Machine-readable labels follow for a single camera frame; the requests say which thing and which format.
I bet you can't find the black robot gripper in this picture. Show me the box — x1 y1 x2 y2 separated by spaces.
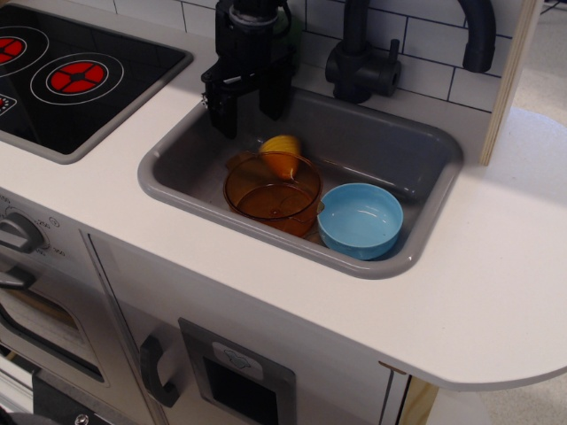
201 4 295 139

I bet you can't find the yellow toy corn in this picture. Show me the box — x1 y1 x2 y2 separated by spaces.
259 135 301 181

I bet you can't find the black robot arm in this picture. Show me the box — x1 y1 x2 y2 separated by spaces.
201 1 297 139

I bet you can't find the grey sink basin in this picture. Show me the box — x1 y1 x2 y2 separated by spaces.
138 89 462 280

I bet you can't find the blue bowl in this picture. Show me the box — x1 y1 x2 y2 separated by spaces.
317 183 404 260

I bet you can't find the green toy bell pepper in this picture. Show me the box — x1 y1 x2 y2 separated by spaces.
273 9 302 73

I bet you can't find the orange transparent pot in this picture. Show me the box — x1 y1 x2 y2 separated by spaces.
223 151 323 237

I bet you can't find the dark grey faucet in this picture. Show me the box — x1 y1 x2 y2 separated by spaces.
325 1 496 104

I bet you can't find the black toy stovetop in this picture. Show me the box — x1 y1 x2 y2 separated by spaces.
1 4 193 165

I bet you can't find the grey oven knob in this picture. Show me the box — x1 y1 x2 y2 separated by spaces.
1 212 45 253

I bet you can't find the grey dispenser panel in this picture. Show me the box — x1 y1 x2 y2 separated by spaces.
178 318 298 425

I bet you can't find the oven door with window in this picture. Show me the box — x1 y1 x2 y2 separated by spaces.
1 249 153 424

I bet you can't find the wooden side panel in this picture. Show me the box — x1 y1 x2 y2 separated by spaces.
478 0 543 166

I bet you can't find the black cabinet door handle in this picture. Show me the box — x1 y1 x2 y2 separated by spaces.
139 336 180 408

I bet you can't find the grey oven door handle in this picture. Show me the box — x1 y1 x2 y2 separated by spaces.
0 267 36 290

